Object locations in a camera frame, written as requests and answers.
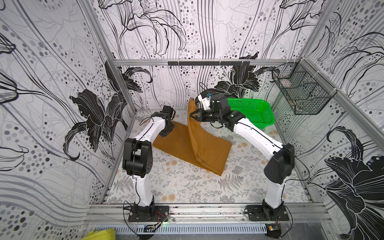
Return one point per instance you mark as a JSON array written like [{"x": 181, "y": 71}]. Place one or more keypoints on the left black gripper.
[{"x": 170, "y": 126}]

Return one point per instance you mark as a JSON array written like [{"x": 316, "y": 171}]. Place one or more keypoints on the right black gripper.
[{"x": 202, "y": 114}]

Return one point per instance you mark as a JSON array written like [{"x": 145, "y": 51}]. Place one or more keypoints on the brown long pants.
[{"x": 192, "y": 144}]

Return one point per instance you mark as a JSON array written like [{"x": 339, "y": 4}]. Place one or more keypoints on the green plastic basket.
[{"x": 259, "y": 112}]

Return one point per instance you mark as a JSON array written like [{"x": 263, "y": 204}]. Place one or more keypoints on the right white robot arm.
[{"x": 216, "y": 108}]

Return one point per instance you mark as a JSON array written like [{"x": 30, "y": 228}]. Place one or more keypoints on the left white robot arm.
[{"x": 138, "y": 158}]

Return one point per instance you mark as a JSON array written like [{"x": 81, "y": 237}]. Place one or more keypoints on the yellow object at bottom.
[{"x": 109, "y": 234}]

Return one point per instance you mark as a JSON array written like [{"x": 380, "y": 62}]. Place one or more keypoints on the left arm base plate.
[{"x": 155, "y": 214}]

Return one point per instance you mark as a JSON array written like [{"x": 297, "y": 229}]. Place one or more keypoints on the slotted cable duct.
[{"x": 188, "y": 229}]

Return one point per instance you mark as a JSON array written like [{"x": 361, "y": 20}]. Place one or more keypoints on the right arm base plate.
[{"x": 259, "y": 213}]

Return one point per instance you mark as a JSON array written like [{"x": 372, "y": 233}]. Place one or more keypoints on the black wire basket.
[{"x": 301, "y": 88}]

